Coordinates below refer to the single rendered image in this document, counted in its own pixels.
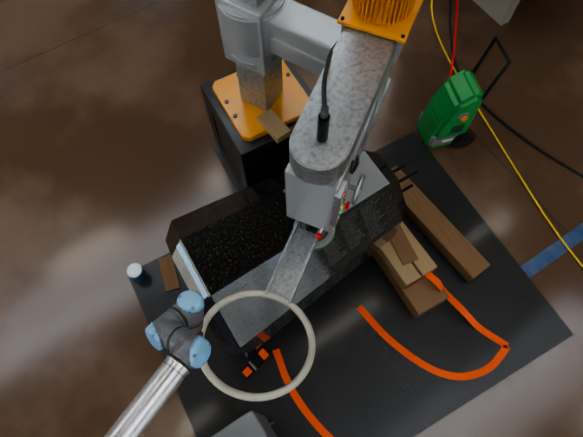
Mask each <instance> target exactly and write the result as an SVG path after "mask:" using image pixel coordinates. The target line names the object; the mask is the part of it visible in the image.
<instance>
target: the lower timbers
mask: <svg viewBox="0 0 583 437"><path fill-rule="evenodd" d="M395 175H396V176H397V178H398V180H400V179H401V178H403V177H405V176H407V175H406V174H405V173H404V172H403V171H402V170H399V171H397V172H395ZM411 184H412V185H413V187H411V188H410V189H408V190H407V191H405V192H403V197H404V200H405V203H406V209H405V214H406V215H407V216H408V217H409V218H410V219H411V220H412V221H413V223H414V224H415V225H416V226H417V227H418V228H419V229H420V230H421V231H422V233H423V234H424V235H425V236H426V237H427V238H428V239H429V241H430V242H431V243H432V244H433V245H434V246H435V247H436V248H437V249H438V251H439V252H440V253H441V254H442V255H443V256H444V257H445V258H446V259H447V260H448V261H449V262H450V263H451V264H452V265H453V266H454V267H455V269H456V270H457V271H458V272H459V273H460V274H461V275H462V276H463V277H464V279H465V280H466V281H467V282H468V283H469V282H470V281H471V280H473V279H474V278H475V277H477V276H478V275H479V274H480V273H482V272H483V271H485V270H486V269H487V268H488V267H489V266H490V263H489V262H488V261H487V260H486V259H485V258H484V257H483V256H482V255H481V253H480V252H479V251H478V250H476V248H475V247H474V246H473V245H472V244H470V243H469V241H468V240H467V239H466V238H465V237H464V236H463V235H462V234H461V233H460V232H459V231H458V230H457V229H456V228H455V227H454V226H453V225H452V223H451V222H450V221H449V220H448V219H447V218H446V217H445V216H444V215H443V214H442V213H441V212H440V211H439V210H438V209H437V207H436V206H435V205H434V204H433V203H432V202H431V201H430V200H429V199H428V198H427V197H426V196H425V195H424V194H423V192H422V191H421V190H420V189H419V188H418V187H417V186H416V185H415V184H414V183H413V182H412V181H411V180H410V179H406V180H405V181H403V182H401V183H400V187H401V189H404V188H405V187H406V186H409V185H411ZM372 256H373V257H374V259H375V260H376V261H377V263H378V264H379V266H380V267H381V269H382V270H383V272H384V274H385V275H386V277H387V278H388V279H389V280H390V282H391V284H392V286H393V287H394V289H395V290H396V292H397V294H398V295H399V297H400V298H401V299H402V300H403V302H404V304H405V305H406V307H407V308H408V310H409V312H410V313H411V315H412V316H413V317H414V318H417V317H419V316H420V315H422V314H424V313H425V312H427V311H429V310H431V309H433V308H434V307H436V306H437V305H439V304H440V303H443V302H444V301H445V300H446V299H447V298H449V295H448V294H447V292H446V291H445V289H442V292H440V290H439V289H438V287H437V286H436V285H435V284H434V283H433V282H431V281H430V280H429V279H428V278H426V277H424V278H423V279H421V280H420V279H419V280H418V282H416V283H414V284H412V285H411V286H410V287H408V288H407V289H405V290H404V289H403V288H402V286H401V285H400V284H399V283H398V282H397V280H396V278H395V277H394V275H393V274H392V273H391V271H390V269H389V268H388V266H387V265H386V263H385V262H384V261H383V260H382V258H381V257H380V255H379V254H378V253H377V251H376V252H375V253H373V254H372Z"/></svg>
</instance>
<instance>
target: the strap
mask: <svg viewBox="0 0 583 437"><path fill-rule="evenodd" d="M425 277H426V278H428V279H429V280H430V281H431V282H433V283H434V284H435V285H436V286H437V287H438V289H439V290H440V292H442V289H445V291H446V292H447V294H448V295H449V298H447V299H448V300H449V301H450V302H451V303H452V304H453V305H454V306H455V307H456V308H457V309H458V310H459V311H460V312H461V313H462V314H463V315H464V316H465V318H466V319H467V320H468V321H469V322H470V323H471V325H472V326H473V327H474V328H475V329H477V330H478V331H479V332H481V333H482V334H483V335H484V336H486V337H487V338H489V339H490V340H492V341H494V342H496V343H497V344H499V345H501V349H500V350H499V352H498V353H497V354H496V356H495V357H494V359H493V360H492V361H491V362H490V363H488V364H487V365H486V366H484V367H482V368H480V369H477V370H474V371H470V372H465V373H455V372H449V371H446V370H442V369H439V368H436V367H434V366H432V365H430V364H428V363H427V362H425V361H423V360H422V359H420V358H419V357H417V356H416V355H414V354H412V353H411V352H410V351H408V350H407V349H406V348H405V347H404V346H402V345H401V344H400V343H399V342H397V341H396V340H395V339H394V338H393V337H391V336H390V335H389V334H388V333H387V332H386V331H385V330H384V329H383V328H382V327H381V326H380V325H379V324H378V323H377V321H376V320H375V319H374V318H373V317H372V316H371V315H370V313H369V312H368V311H367V310H366V309H365V308H364V307H363V305H362V304H361V305H360V306H359V307H357V310H358V311H359V313H360V314H361V315H362V316H363V317H364V318H365V319H366V321H367V322H368V323H369V324H370V325H371V326H372V327H373V329H374V330H375V331H376V332H377V333H378V334H379V335H380V336H381V337H382V338H383V339H384V340H385V341H386V342H387V343H389V344H390V345H391V346H392V347H393V348H394V349H396V350H397V351H398V352H400V353H401V354H402V355H404V356H405V357H407V358H408V359H409V360H411V361H412V362H413V363H415V364H416V365H418V366H419V367H421V368H423V369H425V370H427V371H429V372H430V373H432V374H434V375H438V376H441V377H443V378H447V379H450V380H457V381H464V380H470V379H475V378H478V377H481V376H483V375H485V374H487V373H489V372H491V371H492V370H493V369H495V368H496V367H497V366H498V365H499V364H500V362H501V361H502V359H503V358H504V357H505V355H506V354H507V353H508V351H509V350H510V348H509V347H508V342H506V341H505V340H503V339H501V338H500V337H498V336H497V335H495V334H494V333H492V332H491V331H489V330H488V329H486V328H484V327H483V326H482V325H480V324H479V323H478V322H477V321H476V320H475V319H474V318H473V317H472V315H471V314H470V313H469V312H468V311H467V310H466V309H465V308H464V307H463V306H462V305H461V304H460V303H459V302H458V301H457V300H456V299H455V298H454V297H453V296H452V295H451V294H450V293H449V292H448V291H447V290H446V288H445V287H444V286H443V285H442V282H441V280H440V279H439V278H438V277H436V276H435V275H434V274H432V273H431V272H430V273H428V274H427V275H425ZM272 352H273V354H274V356H275V359H276V362H277V364H278V369H279V372H280V374H281V376H282V379H283V381H284V383H285V385H286V384H287V383H289V382H290V381H291V378H290V376H289V375H288V372H287V370H286V367H285V363H284V360H283V357H282V355H281V353H280V350H279V349H275V350H273V351H272ZM289 393H290V395H291V397H292V399H293V400H294V401H295V403H296V404H297V406H298V408H299V409H300V410H301V412H302V413H303V415H304V416H305V417H306V419H307V420H308V421H309V422H310V423H311V424H312V425H313V426H314V427H315V429H316V430H317V431H318V432H319V433H320V434H321V435H322V436H323V437H334V436H333V435H332V434H330V433H329V432H328V431H327V430H326V429H325V428H324V426H323V425H322V424H321V423H320V422H319V421H318V419H317V418H316V417H315V416H314V415H313V413H312V412H311V411H310V409H309V408H308V407H307V406H306V405H305V403H304V402H303V400H302V399H301V397H300V396H299V394H298V392H297V390H296V389H293V390H292V391H291V392H289Z"/></svg>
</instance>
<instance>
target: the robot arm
mask: <svg viewBox="0 0 583 437"><path fill-rule="evenodd" d="M204 306H205V303H204V299H203V296H202V295H201V294H200V293H199V292H197V291H195V290H186V291H183V292H182V293H180V294H179V296H178V298H177V303H176V304H175V305H173V306H172V307H171V308H170V309H168V310H167V311H166V312H164V313H163V314H162V315H161V316H159V317H158V318H157V319H156V320H154V321H153V322H152V323H150V324H149V325H148V326H147V327H146V329H145V333H146V336H147V339H148V340H149V341H150V342H151V344H152V345H153V346H154V347H155V348H156V349H157V350H163V349H164V348H166V349H168V350H169V351H170V352H169V354H168V355H167V358H166V359H165V360H164V362H163V363H162V364H161V365H160V366H159V367H158V368H157V370H156V371H155V372H154V374H153V375H152V376H151V378H150V379H149V380H148V381H147V383H146V384H145V385H144V387H143V388H142V389H141V391H140V392H139V393H138V394H137V396H136V397H135V398H134V399H133V400H132V401H131V403H130V404H129V405H128V407H127V408H126V409H125V410H124V412H123V413H122V414H121V416H120V417H119V418H118V420H117V421H116V422H115V424H114V425H113V426H112V427H111V428H110V429H109V430H108V432H107V433H106V434H105V435H104V437H141V436H142V435H143V433H144V432H145V431H146V429H147V428H148V426H149V425H150V424H151V422H152V421H153V420H154V418H155V417H156V416H157V414H158V413H159V412H160V411H161V410H162V408H163V407H164V406H165V404H166V403H167V401H168V400H169V399H170V397H171V396H172V395H173V393H174V392H175V390H176V389H177V388H178V387H179V385H180V384H181V383H182V382H183V380H184V379H185V378H186V376H187V375H188V374H190V372H191V371H192V370H193V368H195V369H198V368H201V367H202V366H203V365H204V364H205V363H206V362H207V360H208V358H209V356H210V354H211V344H210V342H209V341H208V340H207V339H205V338H204V337H203V332H201V330H202V328H203V324H204V321H205V320H206V319H205V318H204Z"/></svg>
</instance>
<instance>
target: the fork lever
mask: <svg viewBox="0 0 583 437"><path fill-rule="evenodd" d="M299 224H300V221H298V220H297V222H296V224H295V225H294V227H293V230H292V232H291V235H290V237H289V239H288V241H287V243H286V245H285V248H284V250H283V252H282V255H281V257H280V259H279V261H278V264H277V266H276V268H275V271H274V272H273V274H272V278H271V280H270V282H269V284H268V285H267V288H266V290H265V294H266V295H267V294H268V292H269V291H270V292H274V293H277V294H279V295H281V296H283V297H286V298H288V299H289V300H288V304H291V302H292V300H293V298H294V296H295V294H296V291H297V289H298V286H299V284H300V282H301V279H302V277H303V275H304V273H305V269H306V267H307V265H308V263H309V261H310V259H311V255H312V253H313V251H314V249H315V246H316V244H317V242H318V240H317V239H316V238H315V235H316V234H315V233H312V232H308V231H306V230H304V229H301V228H298V226H299Z"/></svg>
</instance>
